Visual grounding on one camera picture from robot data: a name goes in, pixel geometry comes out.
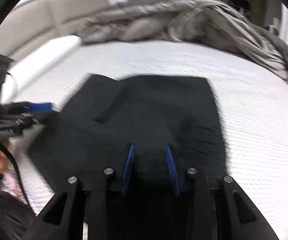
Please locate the black pants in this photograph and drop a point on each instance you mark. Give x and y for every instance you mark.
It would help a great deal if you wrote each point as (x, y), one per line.
(97, 124)

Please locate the white pillow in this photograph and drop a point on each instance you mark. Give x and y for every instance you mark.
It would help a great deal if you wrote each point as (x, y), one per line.
(26, 72)

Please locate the white patterned mattress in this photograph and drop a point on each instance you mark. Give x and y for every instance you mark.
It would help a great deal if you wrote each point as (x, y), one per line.
(252, 105)

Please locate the grey crumpled duvet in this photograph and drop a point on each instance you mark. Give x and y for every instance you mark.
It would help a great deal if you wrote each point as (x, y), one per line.
(211, 22)

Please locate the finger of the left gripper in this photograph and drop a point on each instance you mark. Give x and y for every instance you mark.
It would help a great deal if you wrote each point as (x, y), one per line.
(14, 127)
(26, 107)

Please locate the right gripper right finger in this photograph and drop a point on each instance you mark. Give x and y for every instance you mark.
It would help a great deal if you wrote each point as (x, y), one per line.
(224, 211)

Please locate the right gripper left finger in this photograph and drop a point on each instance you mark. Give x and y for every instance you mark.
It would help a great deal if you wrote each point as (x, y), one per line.
(95, 213)

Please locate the beige padded headboard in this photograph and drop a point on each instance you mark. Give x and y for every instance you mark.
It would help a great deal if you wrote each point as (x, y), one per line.
(34, 22)

